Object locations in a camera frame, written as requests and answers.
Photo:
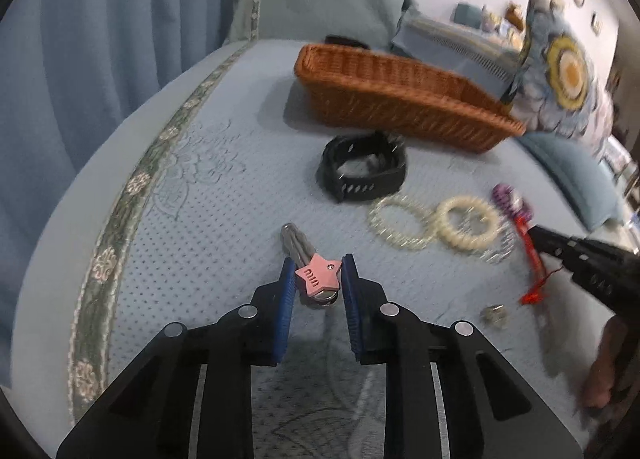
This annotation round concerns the purple hair scrunchie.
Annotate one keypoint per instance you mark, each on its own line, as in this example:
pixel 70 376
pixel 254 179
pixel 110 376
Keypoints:
pixel 502 196

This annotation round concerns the brown wicker basket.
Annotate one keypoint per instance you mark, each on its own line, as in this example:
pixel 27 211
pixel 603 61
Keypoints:
pixel 400 104

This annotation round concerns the pink leaf print pillow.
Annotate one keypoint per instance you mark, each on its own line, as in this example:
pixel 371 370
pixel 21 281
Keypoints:
pixel 606 124

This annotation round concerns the tiny dark picture frame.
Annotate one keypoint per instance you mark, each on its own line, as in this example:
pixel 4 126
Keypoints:
pixel 596 22

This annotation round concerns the plain teal pillow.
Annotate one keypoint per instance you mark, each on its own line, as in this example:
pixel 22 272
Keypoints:
pixel 575 174

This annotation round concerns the blue curtain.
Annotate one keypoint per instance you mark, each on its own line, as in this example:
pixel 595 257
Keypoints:
pixel 100 39

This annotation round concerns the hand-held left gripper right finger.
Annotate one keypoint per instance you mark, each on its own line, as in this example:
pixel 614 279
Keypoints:
pixel 352 319

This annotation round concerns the black watch band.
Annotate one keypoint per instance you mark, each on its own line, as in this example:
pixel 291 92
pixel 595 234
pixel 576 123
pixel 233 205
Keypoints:
pixel 370 186

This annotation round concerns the pink star hair clip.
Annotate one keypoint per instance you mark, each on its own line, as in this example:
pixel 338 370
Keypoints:
pixel 315 276

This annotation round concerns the person's right hand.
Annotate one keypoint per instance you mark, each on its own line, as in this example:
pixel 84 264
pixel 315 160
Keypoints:
pixel 602 369

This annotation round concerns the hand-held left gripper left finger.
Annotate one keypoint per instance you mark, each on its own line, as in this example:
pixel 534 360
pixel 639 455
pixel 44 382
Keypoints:
pixel 282 319

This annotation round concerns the large flower print pillow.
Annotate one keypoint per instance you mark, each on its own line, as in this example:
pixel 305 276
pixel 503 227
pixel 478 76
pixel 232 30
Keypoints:
pixel 565 69

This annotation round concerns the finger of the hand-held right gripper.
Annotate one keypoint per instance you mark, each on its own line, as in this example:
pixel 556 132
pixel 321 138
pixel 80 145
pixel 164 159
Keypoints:
pixel 565 245
pixel 605 281

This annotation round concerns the blue striped pillow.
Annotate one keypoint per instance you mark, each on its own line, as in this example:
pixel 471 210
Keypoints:
pixel 440 39

